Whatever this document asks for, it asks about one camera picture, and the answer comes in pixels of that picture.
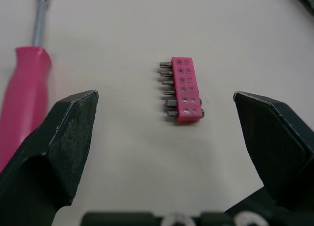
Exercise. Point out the pink screwdriver bit holder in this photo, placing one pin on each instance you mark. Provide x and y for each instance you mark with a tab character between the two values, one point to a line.
182	89

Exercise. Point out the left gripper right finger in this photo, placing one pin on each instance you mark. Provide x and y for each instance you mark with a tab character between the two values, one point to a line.
277	142

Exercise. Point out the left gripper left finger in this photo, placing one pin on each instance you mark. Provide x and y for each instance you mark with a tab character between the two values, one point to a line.
59	147

